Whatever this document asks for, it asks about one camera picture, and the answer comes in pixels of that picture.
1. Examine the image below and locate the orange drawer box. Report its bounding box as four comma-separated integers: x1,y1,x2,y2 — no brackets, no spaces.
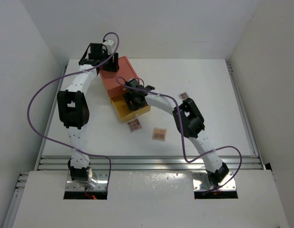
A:
100,56,138,98

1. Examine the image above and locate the yellow drawer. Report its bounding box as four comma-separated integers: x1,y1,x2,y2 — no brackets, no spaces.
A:
110,95,151,123

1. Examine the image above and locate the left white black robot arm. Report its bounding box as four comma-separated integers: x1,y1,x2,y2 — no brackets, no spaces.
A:
57,40,115,190

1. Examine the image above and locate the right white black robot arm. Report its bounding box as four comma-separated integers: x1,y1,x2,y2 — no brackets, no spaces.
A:
123,78,229,187

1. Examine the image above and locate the round-pan eyeshadow palette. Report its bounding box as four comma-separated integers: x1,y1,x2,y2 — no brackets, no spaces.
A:
127,119,142,133

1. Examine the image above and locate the brown quad eyeshadow palette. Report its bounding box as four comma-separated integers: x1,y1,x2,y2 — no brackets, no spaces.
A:
152,128,167,141

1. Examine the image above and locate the long brown eyeshadow palette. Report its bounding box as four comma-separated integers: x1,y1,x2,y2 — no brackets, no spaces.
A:
178,92,189,100

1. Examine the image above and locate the white front cover panel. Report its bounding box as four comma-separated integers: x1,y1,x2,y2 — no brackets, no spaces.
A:
13,170,288,228

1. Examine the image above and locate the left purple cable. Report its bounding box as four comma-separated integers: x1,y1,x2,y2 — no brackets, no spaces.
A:
27,32,121,190

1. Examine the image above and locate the purple cable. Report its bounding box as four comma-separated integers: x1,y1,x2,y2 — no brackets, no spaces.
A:
116,76,243,192
27,32,121,190

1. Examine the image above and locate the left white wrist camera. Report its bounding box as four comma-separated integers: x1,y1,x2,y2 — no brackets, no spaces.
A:
103,39,116,55

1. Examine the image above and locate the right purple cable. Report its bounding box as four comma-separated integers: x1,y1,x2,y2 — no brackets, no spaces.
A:
116,76,243,192

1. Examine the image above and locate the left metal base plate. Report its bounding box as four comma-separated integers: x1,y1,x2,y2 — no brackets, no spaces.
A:
65,171,108,192

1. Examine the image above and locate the metal base plate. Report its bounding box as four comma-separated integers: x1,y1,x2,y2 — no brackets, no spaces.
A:
65,171,108,192
193,171,237,191

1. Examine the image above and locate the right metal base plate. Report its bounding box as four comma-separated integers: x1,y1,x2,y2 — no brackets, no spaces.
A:
193,171,237,191

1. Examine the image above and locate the aluminium rail frame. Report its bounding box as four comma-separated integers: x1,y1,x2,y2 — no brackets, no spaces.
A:
3,62,265,228

